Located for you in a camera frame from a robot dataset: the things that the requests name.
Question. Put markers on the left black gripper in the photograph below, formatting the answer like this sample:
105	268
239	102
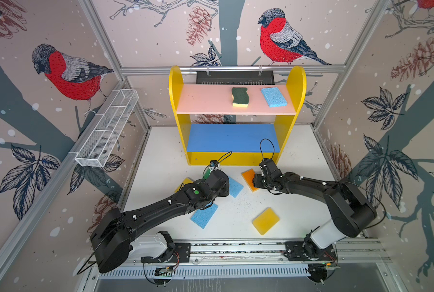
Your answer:
225	189

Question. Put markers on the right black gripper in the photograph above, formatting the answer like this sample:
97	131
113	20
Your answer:
256	180

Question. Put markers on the orange topped yellow sponge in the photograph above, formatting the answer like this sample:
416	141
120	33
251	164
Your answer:
248	177

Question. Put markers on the blue sponge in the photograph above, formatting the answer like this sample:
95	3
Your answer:
274	97
235	187
202	217

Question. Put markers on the dark green scrub sponge front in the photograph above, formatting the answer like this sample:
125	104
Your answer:
240	97

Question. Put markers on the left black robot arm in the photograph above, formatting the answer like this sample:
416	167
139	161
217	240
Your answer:
113	238

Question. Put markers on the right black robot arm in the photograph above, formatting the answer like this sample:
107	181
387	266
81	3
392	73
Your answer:
349	209

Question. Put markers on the yellow shelf with coloured boards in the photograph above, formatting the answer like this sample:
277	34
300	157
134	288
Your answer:
247	143

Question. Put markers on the yellow sponge left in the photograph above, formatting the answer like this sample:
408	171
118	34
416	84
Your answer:
186	181

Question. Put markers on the blue sponge front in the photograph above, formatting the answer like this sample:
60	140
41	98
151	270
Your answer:
202	217

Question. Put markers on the yellow sponge front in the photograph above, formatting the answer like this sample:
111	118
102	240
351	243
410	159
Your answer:
265	221

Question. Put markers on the black vent grille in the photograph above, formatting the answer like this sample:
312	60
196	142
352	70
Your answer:
235	78

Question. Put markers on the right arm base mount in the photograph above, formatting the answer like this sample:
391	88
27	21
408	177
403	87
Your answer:
307	251

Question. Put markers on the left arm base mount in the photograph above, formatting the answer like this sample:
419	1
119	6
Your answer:
161	248

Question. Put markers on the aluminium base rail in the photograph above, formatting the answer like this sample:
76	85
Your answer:
267	251

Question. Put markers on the white wire mesh basket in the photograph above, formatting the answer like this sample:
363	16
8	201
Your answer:
101	142

